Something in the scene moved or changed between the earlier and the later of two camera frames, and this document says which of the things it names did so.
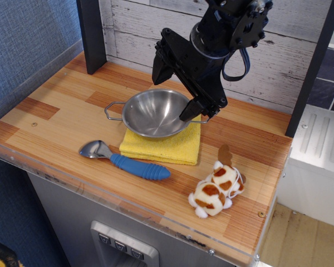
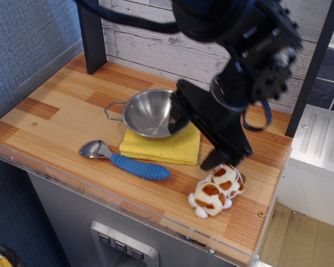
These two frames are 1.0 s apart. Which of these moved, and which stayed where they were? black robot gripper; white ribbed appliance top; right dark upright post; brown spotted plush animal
Moved: black robot gripper
Stayed: white ribbed appliance top; brown spotted plush animal; right dark upright post
